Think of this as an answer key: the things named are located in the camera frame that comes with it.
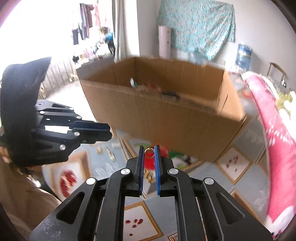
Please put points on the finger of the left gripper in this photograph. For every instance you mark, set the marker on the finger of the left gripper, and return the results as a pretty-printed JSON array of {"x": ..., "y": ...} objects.
[
  {"x": 89, "y": 125},
  {"x": 91, "y": 137}
]

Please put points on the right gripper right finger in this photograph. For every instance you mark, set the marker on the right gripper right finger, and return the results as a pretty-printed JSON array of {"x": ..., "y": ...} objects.
[{"x": 204, "y": 209}]

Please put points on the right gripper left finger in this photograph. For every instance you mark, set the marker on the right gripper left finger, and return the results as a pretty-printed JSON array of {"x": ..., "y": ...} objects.
[{"x": 95, "y": 210}]

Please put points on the small gold earring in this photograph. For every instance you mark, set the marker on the small gold earring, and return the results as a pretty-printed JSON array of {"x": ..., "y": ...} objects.
[{"x": 99, "y": 151}]

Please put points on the gold hair clip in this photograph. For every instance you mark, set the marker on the gold hair clip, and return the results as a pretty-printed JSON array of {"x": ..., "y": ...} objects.
[{"x": 111, "y": 155}]

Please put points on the fruit pattern bed sheet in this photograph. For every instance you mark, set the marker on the fruit pattern bed sheet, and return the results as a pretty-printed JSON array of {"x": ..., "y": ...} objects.
[{"x": 95, "y": 211}]

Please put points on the pink floral blanket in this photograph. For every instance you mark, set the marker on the pink floral blanket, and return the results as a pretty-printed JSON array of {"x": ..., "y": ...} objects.
[{"x": 281, "y": 156}]

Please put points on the brown cardboard box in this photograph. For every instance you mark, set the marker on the brown cardboard box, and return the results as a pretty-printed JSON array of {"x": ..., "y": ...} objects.
[{"x": 188, "y": 108}]

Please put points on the grey window curtain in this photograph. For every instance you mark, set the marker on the grey window curtain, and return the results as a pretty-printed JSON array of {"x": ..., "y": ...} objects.
[{"x": 125, "y": 29}]

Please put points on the white fluffy blanket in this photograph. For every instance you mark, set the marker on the white fluffy blanket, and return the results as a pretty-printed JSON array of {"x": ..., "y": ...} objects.
[{"x": 286, "y": 109}]

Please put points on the white rolled paper tube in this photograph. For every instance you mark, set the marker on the white rolled paper tube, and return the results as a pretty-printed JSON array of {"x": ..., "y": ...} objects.
[{"x": 164, "y": 42}]

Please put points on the teal floral hanging cloth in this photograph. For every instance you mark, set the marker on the teal floral hanging cloth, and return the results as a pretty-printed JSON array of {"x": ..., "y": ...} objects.
[{"x": 202, "y": 27}]

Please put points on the blue water jug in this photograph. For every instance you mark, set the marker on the blue water jug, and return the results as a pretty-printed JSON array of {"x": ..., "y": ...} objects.
[{"x": 243, "y": 57}]

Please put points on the wooden chair frame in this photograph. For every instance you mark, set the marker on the wooden chair frame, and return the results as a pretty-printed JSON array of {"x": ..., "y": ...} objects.
[{"x": 276, "y": 74}]

